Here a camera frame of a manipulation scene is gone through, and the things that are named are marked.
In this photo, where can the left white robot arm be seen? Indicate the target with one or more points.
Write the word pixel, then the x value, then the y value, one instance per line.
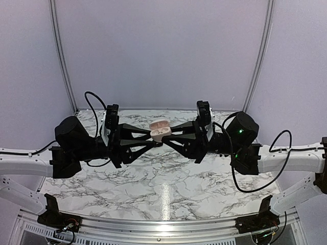
pixel 61 159

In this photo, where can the front aluminium rail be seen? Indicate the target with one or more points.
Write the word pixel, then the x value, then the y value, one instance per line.
pixel 98 230

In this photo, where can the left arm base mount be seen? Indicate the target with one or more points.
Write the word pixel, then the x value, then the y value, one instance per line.
pixel 54 218

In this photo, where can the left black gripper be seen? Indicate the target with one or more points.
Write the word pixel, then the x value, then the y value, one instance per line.
pixel 115 150

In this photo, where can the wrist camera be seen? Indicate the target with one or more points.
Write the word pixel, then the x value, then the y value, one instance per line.
pixel 106 126
pixel 205 118

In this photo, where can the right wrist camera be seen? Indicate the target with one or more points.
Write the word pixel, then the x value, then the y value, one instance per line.
pixel 205 118

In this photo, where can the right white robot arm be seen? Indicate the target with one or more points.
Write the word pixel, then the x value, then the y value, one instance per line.
pixel 247 158

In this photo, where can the aluminium frame post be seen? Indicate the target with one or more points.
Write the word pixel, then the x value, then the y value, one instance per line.
pixel 61 56
pixel 261 54

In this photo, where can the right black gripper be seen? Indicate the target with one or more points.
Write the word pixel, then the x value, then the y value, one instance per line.
pixel 196 145

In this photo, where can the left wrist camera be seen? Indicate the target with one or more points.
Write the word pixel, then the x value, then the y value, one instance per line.
pixel 106 126

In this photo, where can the pink earbud charging case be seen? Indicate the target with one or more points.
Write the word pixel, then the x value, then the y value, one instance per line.
pixel 159 129

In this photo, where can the right aluminium frame post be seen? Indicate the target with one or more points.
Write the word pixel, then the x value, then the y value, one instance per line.
pixel 261 54

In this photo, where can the left aluminium frame post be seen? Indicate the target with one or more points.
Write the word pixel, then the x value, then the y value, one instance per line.
pixel 61 56

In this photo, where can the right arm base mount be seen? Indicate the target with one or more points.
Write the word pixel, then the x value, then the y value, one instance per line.
pixel 264 219

